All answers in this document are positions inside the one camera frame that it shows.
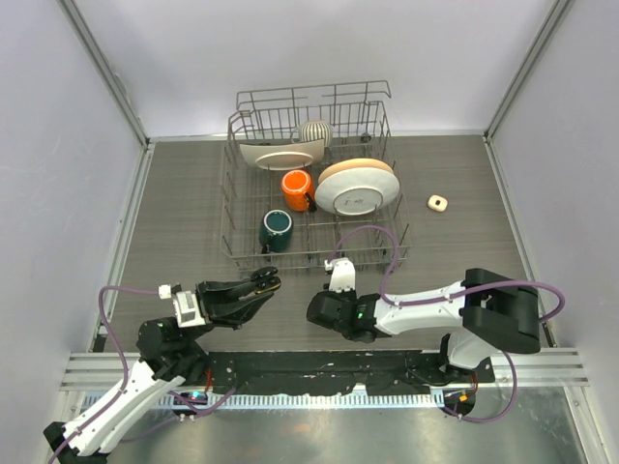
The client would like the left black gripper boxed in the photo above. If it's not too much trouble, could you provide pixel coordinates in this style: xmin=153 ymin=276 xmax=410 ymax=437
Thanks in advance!
xmin=181 ymin=277 xmax=273 ymax=345

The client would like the cream square earbud case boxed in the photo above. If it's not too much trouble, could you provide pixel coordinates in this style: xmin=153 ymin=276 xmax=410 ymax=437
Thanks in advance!
xmin=427 ymin=194 xmax=449 ymax=213

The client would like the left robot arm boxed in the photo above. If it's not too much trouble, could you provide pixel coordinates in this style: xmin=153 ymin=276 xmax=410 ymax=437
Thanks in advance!
xmin=44 ymin=266 xmax=281 ymax=463

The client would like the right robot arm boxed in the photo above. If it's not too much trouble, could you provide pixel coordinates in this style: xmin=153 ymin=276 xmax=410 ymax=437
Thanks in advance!
xmin=306 ymin=268 xmax=541 ymax=382

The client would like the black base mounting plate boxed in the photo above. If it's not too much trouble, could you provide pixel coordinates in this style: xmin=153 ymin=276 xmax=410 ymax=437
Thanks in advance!
xmin=209 ymin=350 xmax=495 ymax=396

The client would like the dark green ceramic mug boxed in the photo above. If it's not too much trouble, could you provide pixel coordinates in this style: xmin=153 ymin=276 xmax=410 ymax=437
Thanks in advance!
xmin=259 ymin=210 xmax=294 ymax=254

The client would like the orange ceramic mug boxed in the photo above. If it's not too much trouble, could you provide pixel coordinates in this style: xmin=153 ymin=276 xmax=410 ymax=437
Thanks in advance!
xmin=280 ymin=169 xmax=317 ymax=213

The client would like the beige ceramic plate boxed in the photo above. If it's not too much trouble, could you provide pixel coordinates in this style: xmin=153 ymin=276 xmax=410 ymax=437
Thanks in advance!
xmin=318 ymin=158 xmax=394 ymax=184

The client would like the cream oval dish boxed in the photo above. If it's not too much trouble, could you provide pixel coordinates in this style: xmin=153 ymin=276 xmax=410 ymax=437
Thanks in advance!
xmin=239 ymin=140 xmax=325 ymax=171

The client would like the striped grey white cup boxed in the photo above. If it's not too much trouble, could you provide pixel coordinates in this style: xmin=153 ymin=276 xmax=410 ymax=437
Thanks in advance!
xmin=290 ymin=120 xmax=334 ymax=148

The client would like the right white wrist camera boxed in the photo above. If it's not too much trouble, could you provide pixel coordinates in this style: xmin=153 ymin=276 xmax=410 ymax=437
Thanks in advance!
xmin=324 ymin=257 xmax=356 ymax=293

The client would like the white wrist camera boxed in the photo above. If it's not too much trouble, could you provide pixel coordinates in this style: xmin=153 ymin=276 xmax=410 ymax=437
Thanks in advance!
xmin=324 ymin=257 xmax=356 ymax=293
xmin=158 ymin=284 xmax=208 ymax=329

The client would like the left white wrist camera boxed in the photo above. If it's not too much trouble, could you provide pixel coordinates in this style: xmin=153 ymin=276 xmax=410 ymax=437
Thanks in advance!
xmin=158 ymin=284 xmax=208 ymax=329

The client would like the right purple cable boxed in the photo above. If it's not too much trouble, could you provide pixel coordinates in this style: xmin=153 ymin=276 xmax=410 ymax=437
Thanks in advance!
xmin=333 ymin=225 xmax=567 ymax=426

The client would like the purple cable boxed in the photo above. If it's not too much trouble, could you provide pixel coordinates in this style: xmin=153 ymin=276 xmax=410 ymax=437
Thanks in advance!
xmin=45 ymin=285 xmax=238 ymax=464
xmin=333 ymin=225 xmax=567 ymax=426

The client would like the white perforated cable rail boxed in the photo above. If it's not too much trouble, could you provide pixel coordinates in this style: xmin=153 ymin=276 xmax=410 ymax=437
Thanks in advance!
xmin=149 ymin=390 xmax=446 ymax=410

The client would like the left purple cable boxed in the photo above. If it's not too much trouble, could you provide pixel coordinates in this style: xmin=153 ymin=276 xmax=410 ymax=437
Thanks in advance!
xmin=45 ymin=285 xmax=238 ymax=464

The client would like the white plate with foot ring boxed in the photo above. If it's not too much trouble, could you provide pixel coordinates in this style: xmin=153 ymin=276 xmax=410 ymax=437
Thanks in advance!
xmin=314 ymin=167 xmax=400 ymax=217

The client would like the grey wire dish rack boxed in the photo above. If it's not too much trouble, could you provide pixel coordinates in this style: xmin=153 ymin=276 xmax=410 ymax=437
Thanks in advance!
xmin=220 ymin=80 xmax=413 ymax=273

